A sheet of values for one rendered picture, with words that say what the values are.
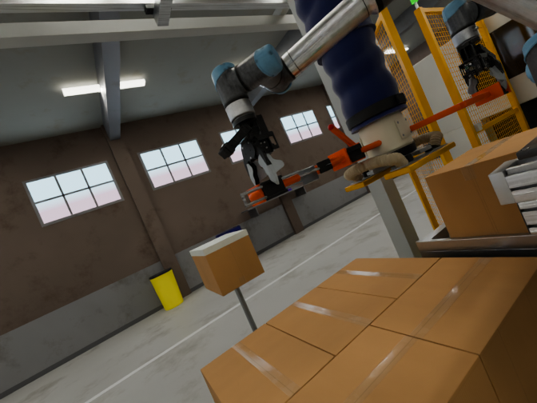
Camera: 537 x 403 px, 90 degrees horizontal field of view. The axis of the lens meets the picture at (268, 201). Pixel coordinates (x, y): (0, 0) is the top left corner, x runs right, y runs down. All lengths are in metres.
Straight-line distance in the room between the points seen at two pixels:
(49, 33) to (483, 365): 3.32
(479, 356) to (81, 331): 6.00
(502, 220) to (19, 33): 3.40
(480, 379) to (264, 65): 1.01
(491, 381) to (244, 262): 1.69
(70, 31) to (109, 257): 4.20
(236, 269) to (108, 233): 4.31
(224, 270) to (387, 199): 1.54
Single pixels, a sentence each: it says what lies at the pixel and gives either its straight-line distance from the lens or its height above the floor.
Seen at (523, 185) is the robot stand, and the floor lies 0.95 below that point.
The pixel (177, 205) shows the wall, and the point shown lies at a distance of 6.44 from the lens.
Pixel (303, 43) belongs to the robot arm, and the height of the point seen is 1.53.
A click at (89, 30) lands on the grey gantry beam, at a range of 3.16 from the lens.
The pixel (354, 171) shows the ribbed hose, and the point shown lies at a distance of 1.06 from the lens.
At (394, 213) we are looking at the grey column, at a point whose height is 0.60.
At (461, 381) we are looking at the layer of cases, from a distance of 0.98.
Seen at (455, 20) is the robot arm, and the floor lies 1.49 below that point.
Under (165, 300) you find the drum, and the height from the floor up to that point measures 0.20.
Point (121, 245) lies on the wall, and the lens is 6.25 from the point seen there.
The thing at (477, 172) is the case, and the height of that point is 0.91.
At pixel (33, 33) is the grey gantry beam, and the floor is 3.12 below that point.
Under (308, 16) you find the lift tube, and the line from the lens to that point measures 1.25.
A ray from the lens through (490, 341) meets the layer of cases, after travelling 1.09.
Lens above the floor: 1.17
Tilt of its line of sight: level
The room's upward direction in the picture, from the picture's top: 24 degrees counter-clockwise
